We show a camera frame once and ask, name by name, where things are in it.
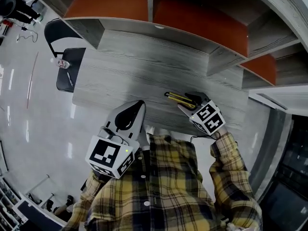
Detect clear plastic bottle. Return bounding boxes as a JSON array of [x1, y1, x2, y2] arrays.
[[54, 58, 71, 70]]

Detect dark glass cabinet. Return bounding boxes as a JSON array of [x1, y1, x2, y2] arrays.
[[258, 114, 308, 231]]

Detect grey shelf with orange panels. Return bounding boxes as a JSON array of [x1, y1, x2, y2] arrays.
[[30, 0, 308, 90]]

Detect person's right forearm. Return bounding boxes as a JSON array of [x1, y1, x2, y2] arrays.
[[208, 126, 263, 231]]

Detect black floor cable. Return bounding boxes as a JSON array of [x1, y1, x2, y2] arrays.
[[16, 26, 39, 44]]

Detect grey wooden table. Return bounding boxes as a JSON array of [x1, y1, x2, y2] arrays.
[[72, 29, 250, 137]]

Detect person's left forearm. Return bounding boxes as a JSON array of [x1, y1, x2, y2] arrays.
[[64, 168, 116, 231]]

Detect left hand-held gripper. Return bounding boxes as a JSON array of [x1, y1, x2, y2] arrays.
[[85, 100, 147, 180]]

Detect black chair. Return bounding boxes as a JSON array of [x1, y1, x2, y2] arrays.
[[44, 18, 87, 93]]

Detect person's yellow plaid shirt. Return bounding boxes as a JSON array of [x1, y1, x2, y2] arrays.
[[84, 132, 218, 231]]

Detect white metal rack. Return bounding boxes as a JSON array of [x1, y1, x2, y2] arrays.
[[25, 174, 55, 203]]

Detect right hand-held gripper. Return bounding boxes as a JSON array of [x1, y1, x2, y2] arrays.
[[177, 91, 226, 136]]

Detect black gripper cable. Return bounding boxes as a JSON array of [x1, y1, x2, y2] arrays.
[[190, 130, 221, 143]]

